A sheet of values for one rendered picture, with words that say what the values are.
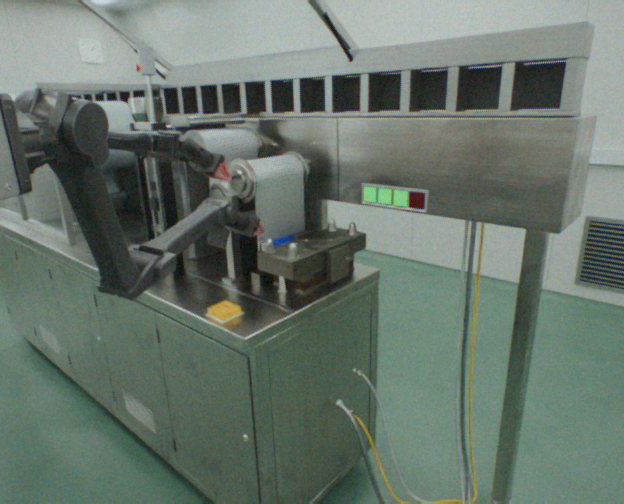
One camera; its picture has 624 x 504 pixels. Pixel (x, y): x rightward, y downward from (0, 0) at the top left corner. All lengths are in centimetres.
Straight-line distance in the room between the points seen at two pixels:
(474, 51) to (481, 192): 39
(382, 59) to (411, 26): 266
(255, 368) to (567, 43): 114
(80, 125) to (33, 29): 643
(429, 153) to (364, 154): 24
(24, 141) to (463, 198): 113
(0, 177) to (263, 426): 102
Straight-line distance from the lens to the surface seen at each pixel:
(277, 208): 156
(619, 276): 381
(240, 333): 125
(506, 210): 138
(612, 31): 369
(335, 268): 151
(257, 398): 135
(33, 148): 68
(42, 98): 76
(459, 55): 142
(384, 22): 433
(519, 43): 136
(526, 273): 159
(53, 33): 722
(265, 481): 155
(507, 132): 136
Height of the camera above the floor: 149
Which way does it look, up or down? 18 degrees down
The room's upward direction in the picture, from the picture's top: 2 degrees counter-clockwise
